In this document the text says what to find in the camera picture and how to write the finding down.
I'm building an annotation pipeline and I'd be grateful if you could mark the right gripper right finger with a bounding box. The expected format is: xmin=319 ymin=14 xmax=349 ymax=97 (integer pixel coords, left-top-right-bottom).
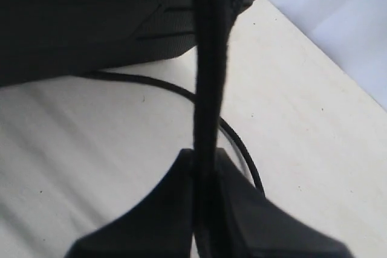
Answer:
xmin=215 ymin=149 xmax=352 ymax=257

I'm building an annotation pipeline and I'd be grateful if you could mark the black braided rope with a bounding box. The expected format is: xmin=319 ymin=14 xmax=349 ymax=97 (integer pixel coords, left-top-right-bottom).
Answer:
xmin=87 ymin=0 xmax=267 ymax=258

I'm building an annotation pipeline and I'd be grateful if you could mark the white backdrop curtain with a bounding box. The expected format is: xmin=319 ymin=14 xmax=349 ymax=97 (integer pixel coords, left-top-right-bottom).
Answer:
xmin=269 ymin=0 xmax=386 ymax=108

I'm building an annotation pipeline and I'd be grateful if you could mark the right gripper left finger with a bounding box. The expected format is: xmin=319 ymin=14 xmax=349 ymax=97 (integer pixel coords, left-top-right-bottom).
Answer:
xmin=66 ymin=149 xmax=194 ymax=257

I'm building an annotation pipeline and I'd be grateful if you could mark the black plastic carry case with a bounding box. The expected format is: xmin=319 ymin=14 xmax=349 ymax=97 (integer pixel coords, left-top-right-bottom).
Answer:
xmin=1 ymin=0 xmax=253 ymax=86

